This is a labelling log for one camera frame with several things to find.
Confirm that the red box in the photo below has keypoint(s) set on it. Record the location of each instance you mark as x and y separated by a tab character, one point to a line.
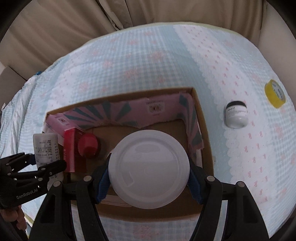
69	150

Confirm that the crumpled white quilt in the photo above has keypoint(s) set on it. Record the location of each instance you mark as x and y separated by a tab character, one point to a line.
13	115

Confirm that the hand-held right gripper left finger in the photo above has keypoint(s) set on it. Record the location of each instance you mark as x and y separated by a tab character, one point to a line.
103	183

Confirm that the yellow tape roll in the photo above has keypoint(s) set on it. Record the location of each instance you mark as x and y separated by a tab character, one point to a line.
272	97

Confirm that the beige headboard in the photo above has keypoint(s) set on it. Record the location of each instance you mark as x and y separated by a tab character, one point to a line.
11	78

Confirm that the white bottle with label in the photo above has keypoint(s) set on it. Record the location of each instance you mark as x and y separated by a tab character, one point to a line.
45	146

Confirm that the white round jar lid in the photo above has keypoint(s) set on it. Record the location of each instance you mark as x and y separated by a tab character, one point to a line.
149	169

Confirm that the white jar with black lid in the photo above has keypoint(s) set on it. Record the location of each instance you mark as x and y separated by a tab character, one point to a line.
235	114

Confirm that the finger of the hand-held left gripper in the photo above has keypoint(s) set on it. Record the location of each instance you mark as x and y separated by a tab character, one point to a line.
18	162
48	169

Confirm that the person's left hand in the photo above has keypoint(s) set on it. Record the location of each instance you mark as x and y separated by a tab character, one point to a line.
12	215

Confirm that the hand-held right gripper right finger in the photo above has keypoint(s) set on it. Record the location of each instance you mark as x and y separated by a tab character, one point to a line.
194	183

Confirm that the brown cardboard box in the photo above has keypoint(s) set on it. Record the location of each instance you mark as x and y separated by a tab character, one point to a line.
161	127

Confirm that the red jar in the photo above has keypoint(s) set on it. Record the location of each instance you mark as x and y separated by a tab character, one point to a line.
87	144

